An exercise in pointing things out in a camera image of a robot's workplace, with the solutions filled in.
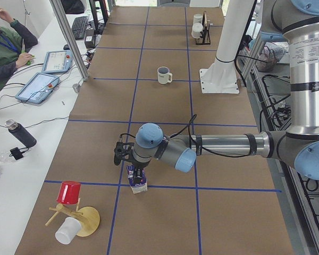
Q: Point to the white cup on tree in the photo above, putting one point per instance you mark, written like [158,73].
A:
[68,230]

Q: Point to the black binder clip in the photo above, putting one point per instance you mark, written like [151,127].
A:
[17,153]

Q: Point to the black power adapter box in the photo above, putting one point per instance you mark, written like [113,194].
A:
[91,39]

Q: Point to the teach pendant tablet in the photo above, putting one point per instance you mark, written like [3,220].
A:
[38,88]
[57,62]

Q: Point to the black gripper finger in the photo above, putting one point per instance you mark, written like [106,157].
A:
[139,175]

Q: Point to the upper teach pendant tablet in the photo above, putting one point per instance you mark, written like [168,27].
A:
[57,62]

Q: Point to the aluminium frame post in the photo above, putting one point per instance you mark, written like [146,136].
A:
[69,37]

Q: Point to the black keyboard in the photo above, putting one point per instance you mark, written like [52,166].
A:
[79,27]

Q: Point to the lower teach pendant tablet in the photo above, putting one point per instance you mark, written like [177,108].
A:
[38,88]

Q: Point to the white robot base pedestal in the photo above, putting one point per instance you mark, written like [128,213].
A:
[220,77]

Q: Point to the white cup on rack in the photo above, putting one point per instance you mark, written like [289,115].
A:
[197,29]

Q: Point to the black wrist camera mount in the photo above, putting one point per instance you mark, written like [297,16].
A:
[123,150]

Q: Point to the milk carton blue white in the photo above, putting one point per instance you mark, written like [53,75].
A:
[136,187]

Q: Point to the seated person green jacket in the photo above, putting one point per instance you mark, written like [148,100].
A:
[15,42]

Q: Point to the white ribbed mug on rack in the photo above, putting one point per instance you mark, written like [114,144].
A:
[197,18]

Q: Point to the black wire cup rack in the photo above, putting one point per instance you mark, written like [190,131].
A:
[205,38]

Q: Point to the red cup on tree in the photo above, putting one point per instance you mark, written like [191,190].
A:
[69,193]

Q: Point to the wooden mug tree stand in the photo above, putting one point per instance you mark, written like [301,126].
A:
[88,217]

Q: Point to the black water bottle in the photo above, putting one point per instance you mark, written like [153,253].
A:
[18,131]

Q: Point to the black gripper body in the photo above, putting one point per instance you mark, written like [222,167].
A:
[139,164]

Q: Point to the white HOME mug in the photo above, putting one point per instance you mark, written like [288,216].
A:
[164,75]

